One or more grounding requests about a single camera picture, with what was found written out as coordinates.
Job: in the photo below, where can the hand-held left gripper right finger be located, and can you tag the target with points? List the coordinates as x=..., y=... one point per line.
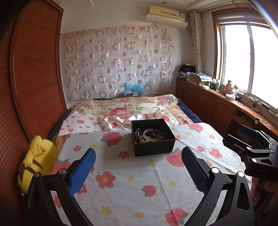
x=193, y=167

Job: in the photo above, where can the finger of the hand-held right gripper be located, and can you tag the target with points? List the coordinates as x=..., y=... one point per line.
x=248, y=131
x=260, y=167

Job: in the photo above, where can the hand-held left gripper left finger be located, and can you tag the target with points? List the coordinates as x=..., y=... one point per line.
x=83, y=169

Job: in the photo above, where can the black jewelry box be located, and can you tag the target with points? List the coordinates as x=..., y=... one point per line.
x=152, y=148

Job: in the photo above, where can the green jade bangle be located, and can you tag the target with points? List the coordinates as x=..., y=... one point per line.
x=146, y=133

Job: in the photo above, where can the dark silver bangle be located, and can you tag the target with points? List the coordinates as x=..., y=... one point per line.
x=137, y=134

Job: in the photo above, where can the person's right hand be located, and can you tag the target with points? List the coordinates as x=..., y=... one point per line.
x=269, y=190

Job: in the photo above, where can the small black device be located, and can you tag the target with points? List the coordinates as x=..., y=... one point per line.
x=266, y=105

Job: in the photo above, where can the white tissue pack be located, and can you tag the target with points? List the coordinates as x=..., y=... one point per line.
x=230, y=96

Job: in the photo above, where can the green capped bottle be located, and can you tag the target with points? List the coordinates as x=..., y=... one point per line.
x=235, y=90

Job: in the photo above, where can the yellow plush toy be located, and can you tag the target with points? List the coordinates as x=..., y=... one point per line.
x=37, y=156

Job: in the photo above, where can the wooden side cabinet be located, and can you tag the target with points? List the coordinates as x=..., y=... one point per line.
x=208, y=104

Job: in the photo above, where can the pink bottle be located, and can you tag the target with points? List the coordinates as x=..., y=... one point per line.
x=228, y=87

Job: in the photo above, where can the white strawberry print blanket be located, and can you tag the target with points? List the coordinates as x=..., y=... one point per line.
x=139, y=178

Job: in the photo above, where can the floral quilt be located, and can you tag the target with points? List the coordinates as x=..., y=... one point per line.
x=121, y=108

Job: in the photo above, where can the wooden framed window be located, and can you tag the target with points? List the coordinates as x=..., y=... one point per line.
x=249, y=58

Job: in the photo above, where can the pile of dark clothes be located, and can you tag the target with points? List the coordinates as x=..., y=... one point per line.
x=186, y=70

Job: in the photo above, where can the small cardboard box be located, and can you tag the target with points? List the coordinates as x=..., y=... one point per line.
x=134, y=95

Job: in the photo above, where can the blue plastic bag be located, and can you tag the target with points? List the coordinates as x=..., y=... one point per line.
x=133, y=88

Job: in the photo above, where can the patterned window curtain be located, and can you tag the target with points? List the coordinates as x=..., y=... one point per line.
x=196, y=39

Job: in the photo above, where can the white roller blind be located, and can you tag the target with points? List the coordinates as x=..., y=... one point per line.
x=241, y=19

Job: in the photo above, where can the wooden slatted wardrobe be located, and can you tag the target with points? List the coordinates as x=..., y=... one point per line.
x=37, y=65

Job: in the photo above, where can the sheer curtain with circles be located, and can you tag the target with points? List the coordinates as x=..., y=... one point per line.
x=117, y=58

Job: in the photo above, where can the white air conditioner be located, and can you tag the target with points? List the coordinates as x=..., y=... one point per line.
x=166, y=15

